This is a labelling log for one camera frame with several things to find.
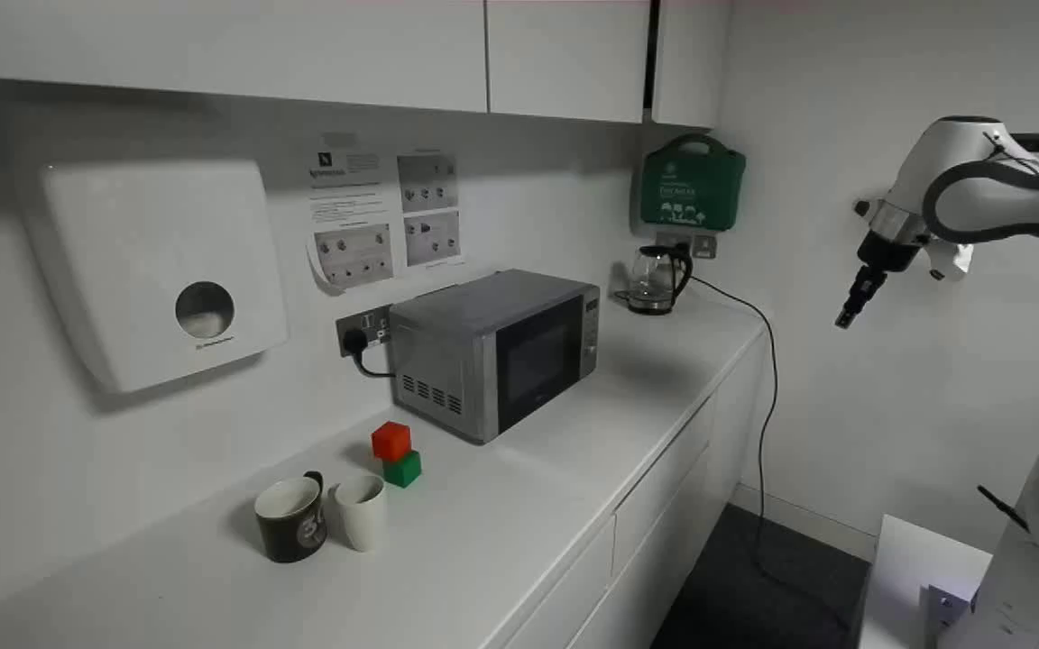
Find white mug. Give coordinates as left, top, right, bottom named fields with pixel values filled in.
left=332, top=476, right=385, bottom=553

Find glass electric kettle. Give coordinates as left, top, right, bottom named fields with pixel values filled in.
left=609, top=243, right=694, bottom=316

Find upper wall cabinets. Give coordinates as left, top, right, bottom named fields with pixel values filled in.
left=0, top=0, right=730, bottom=125

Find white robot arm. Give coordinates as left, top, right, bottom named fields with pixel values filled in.
left=836, top=115, right=1039, bottom=649

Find green cube block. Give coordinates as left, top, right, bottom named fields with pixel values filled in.
left=381, top=449, right=421, bottom=487

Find red cube block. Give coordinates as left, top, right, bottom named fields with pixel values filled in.
left=371, top=420, right=411, bottom=461

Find white counter base cabinets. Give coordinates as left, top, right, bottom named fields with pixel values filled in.
left=503, top=337, right=769, bottom=649

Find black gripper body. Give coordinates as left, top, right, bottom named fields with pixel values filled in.
left=836, top=235, right=915, bottom=329

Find wall instruction poster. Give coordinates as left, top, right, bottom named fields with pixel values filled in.
left=309, top=145, right=392, bottom=295
left=398, top=155, right=458, bottom=267

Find black paper cup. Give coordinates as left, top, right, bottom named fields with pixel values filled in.
left=253, top=473, right=330, bottom=563

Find wall power socket with plug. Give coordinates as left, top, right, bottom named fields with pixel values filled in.
left=337, top=306, right=390, bottom=380

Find left wall instruction poster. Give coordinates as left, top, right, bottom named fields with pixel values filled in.
left=309, top=145, right=392, bottom=295

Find black kettle power cable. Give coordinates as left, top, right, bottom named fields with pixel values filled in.
left=690, top=274, right=783, bottom=519

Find white robot base table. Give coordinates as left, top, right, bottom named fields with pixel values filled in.
left=850, top=514, right=989, bottom=649

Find green first aid box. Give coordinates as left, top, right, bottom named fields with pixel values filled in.
left=640, top=134, right=746, bottom=232

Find right wall instruction poster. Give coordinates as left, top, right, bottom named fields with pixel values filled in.
left=398, top=155, right=458, bottom=267

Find white paper towel dispenser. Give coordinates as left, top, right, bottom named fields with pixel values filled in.
left=28, top=158, right=285, bottom=392

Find grey microwave oven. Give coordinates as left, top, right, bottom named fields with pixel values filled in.
left=390, top=271, right=599, bottom=444

